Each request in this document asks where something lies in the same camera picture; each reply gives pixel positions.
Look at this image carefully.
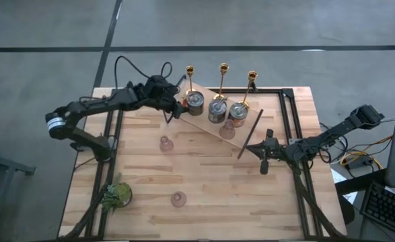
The wooden shelf with black frame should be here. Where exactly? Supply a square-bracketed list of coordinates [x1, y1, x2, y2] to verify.
[160, 74, 264, 159]

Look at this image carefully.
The black power adapter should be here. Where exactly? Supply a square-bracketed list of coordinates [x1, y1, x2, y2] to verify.
[347, 156, 375, 171]

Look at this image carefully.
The white paper sheet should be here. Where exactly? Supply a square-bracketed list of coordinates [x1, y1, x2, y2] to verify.
[330, 167, 348, 184]
[343, 191, 359, 205]

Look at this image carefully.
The black keyboard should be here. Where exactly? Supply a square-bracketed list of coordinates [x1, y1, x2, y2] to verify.
[360, 180, 395, 240]

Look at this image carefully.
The tin candle with small tag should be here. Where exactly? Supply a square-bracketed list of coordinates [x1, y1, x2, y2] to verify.
[186, 91, 206, 117]

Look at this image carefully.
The pink ribbed glass candle holder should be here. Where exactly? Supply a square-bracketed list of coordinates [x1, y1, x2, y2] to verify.
[219, 119, 236, 140]
[159, 135, 174, 152]
[170, 190, 187, 208]

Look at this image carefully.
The tin candle with orange label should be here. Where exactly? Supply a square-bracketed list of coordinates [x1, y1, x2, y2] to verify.
[228, 102, 249, 128]

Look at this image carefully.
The medium brass candlestick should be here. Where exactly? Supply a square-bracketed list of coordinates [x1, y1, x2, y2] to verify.
[212, 63, 229, 102]

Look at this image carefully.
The short brass candlestick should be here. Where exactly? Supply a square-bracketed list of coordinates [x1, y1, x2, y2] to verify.
[185, 65, 198, 97]

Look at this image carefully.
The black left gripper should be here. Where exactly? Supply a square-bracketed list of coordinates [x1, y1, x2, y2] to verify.
[143, 75, 188, 114]

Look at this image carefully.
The tall brass candlestick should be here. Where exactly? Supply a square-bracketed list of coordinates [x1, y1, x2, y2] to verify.
[236, 70, 258, 109]

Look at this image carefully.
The small green potted plant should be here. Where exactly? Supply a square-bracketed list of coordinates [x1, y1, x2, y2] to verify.
[101, 173, 133, 214]

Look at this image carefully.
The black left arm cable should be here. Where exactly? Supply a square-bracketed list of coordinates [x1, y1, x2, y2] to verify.
[114, 55, 173, 88]

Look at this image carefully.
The black aluminium table frame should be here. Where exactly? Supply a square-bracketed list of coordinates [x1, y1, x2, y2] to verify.
[58, 83, 348, 241]

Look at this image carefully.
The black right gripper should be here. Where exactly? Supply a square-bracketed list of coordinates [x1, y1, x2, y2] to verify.
[246, 128, 289, 175]

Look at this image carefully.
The plain dark tin candle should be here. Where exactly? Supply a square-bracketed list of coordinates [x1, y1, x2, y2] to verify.
[207, 98, 227, 124]

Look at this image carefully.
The yellow cable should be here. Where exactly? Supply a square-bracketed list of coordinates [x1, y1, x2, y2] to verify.
[339, 134, 394, 171]

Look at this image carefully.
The grey metal stand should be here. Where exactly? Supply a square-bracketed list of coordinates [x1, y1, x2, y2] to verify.
[0, 134, 36, 242]

